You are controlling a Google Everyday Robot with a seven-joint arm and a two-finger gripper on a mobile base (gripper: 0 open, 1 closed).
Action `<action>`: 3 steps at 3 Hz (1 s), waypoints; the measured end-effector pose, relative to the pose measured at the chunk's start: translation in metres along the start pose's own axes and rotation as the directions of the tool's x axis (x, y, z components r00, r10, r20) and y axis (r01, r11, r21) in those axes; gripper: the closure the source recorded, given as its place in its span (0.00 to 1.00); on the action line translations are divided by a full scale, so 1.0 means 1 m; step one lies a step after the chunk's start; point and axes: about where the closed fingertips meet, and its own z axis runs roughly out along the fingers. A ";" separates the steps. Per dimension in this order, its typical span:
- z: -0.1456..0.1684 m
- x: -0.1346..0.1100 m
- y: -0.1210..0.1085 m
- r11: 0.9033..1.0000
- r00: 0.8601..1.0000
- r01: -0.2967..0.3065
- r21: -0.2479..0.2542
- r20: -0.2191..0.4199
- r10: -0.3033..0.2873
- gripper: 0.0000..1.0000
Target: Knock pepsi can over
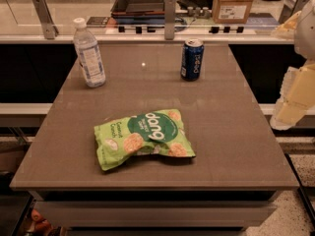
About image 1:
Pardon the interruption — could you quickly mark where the green dang snack bag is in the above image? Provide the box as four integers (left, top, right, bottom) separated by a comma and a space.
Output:
94, 109, 196, 171

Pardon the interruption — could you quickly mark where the clear plastic water bottle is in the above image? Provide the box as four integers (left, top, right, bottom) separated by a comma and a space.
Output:
73, 18, 105, 88

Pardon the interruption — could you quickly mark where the right metal glass bracket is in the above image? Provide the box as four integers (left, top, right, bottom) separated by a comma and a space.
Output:
279, 0, 309, 24

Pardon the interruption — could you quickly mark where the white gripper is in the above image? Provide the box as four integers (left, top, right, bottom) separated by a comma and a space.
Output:
270, 64, 315, 130

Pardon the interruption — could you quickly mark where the cardboard box with label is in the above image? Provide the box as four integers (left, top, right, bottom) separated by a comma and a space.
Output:
212, 0, 253, 24

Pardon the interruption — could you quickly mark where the dark tray bin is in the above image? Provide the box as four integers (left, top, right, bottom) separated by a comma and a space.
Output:
111, 0, 164, 18

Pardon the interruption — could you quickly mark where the left metal glass bracket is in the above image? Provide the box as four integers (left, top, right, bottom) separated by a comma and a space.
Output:
32, 0, 59, 39

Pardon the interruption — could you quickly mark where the orange toy under table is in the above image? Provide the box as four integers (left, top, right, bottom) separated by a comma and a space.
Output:
28, 209, 53, 236

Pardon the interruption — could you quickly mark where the metal glass bracket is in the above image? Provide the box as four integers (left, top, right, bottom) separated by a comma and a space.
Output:
32, 0, 59, 39
279, 0, 309, 24
164, 0, 176, 40

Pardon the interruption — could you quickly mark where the middle metal glass bracket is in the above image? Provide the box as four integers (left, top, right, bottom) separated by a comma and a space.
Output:
164, 0, 176, 40

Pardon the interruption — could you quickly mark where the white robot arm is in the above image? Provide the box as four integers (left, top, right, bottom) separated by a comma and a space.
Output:
270, 0, 315, 130

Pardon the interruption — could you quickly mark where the blue pepsi can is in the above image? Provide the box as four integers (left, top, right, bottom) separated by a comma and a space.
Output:
180, 38, 204, 81

